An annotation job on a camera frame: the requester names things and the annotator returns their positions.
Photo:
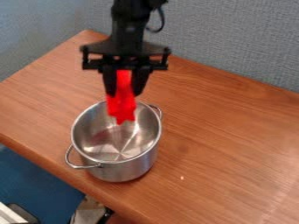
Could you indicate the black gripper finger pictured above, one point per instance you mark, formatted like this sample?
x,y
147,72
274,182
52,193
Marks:
x,y
140,75
110,78

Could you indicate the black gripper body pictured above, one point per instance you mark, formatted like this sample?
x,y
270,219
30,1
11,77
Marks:
x,y
124,50

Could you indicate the red plastic block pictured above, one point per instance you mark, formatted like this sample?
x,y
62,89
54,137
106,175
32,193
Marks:
x,y
122,103

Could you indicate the stainless steel pot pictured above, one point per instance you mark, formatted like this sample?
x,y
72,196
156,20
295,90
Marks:
x,y
116,152

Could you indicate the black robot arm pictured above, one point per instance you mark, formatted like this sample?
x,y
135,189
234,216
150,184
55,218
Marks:
x,y
139,10

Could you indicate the white object bottom left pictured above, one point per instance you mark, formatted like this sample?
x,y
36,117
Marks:
x,y
8,216

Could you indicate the grey cloth under table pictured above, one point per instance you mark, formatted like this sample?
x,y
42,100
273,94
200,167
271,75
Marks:
x,y
88,212

